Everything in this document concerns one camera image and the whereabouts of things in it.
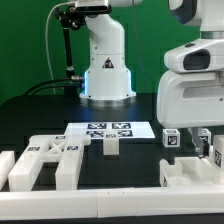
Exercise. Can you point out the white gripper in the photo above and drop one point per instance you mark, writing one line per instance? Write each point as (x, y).
(190, 101)

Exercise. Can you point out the white chair seat block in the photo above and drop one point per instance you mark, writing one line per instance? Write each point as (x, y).
(188, 171)

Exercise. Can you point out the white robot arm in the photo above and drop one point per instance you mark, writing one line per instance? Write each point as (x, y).
(107, 80)

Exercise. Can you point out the white tagged cube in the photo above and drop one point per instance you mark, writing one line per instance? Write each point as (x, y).
(204, 134)
(171, 138)

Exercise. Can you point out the white front wall bar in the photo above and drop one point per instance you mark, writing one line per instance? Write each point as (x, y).
(107, 203)

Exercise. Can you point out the white wall bar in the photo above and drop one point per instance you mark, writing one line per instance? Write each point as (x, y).
(7, 161)
(107, 203)

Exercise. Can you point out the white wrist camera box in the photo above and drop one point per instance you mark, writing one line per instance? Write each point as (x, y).
(197, 56)

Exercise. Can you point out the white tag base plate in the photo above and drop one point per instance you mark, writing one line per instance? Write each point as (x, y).
(125, 130)

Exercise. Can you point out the white chair back frame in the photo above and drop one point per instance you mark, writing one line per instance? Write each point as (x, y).
(65, 150)

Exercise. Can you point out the black overhead camera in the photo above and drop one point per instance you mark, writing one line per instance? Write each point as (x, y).
(88, 7)

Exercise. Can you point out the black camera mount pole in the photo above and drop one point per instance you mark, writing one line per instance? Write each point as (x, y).
(70, 20)

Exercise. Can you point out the white left wall bar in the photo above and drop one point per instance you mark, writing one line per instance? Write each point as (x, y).
(7, 161)

